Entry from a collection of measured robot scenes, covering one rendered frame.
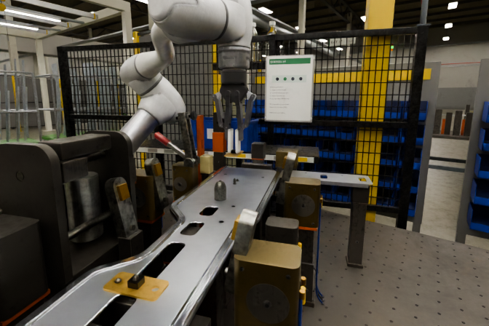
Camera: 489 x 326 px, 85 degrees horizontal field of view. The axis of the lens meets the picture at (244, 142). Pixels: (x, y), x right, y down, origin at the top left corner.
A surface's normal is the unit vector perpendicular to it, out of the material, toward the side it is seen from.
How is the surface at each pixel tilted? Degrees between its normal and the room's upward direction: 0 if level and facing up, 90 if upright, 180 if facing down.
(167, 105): 91
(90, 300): 0
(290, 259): 0
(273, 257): 0
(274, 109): 90
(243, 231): 90
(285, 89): 90
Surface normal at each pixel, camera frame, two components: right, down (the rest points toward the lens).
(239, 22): 0.69, 0.22
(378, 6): -0.26, 0.16
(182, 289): 0.00, -0.99
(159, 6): -0.54, 0.11
